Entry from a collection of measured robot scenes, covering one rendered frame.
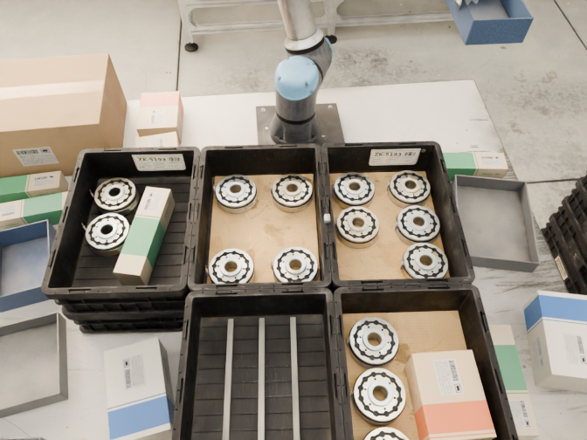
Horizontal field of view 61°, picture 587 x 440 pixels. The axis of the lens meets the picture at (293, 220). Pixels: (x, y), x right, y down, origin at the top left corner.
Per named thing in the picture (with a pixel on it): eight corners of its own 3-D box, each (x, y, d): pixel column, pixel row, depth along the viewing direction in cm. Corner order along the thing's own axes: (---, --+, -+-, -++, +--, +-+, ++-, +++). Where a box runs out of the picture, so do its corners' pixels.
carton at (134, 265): (146, 287, 112) (140, 275, 107) (120, 285, 113) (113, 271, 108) (175, 203, 126) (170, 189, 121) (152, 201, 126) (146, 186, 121)
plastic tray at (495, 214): (533, 272, 129) (541, 264, 125) (455, 264, 131) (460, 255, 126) (520, 191, 144) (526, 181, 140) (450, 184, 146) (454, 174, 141)
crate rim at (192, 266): (202, 152, 125) (201, 146, 123) (320, 149, 126) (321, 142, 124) (188, 295, 103) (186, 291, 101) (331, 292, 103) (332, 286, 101)
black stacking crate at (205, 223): (208, 176, 133) (202, 147, 124) (318, 174, 134) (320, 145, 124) (196, 313, 111) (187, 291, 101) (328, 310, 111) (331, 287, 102)
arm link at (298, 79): (269, 116, 140) (268, 76, 130) (283, 88, 148) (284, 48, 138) (309, 125, 138) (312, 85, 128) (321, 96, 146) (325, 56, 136)
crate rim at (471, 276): (320, 149, 126) (321, 142, 124) (437, 147, 126) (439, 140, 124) (332, 292, 103) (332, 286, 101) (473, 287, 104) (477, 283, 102)
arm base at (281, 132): (267, 118, 155) (267, 92, 147) (315, 115, 156) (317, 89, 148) (272, 152, 145) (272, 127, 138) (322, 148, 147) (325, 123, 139)
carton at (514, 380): (476, 334, 120) (484, 325, 115) (500, 334, 120) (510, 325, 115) (500, 441, 106) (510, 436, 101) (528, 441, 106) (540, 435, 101)
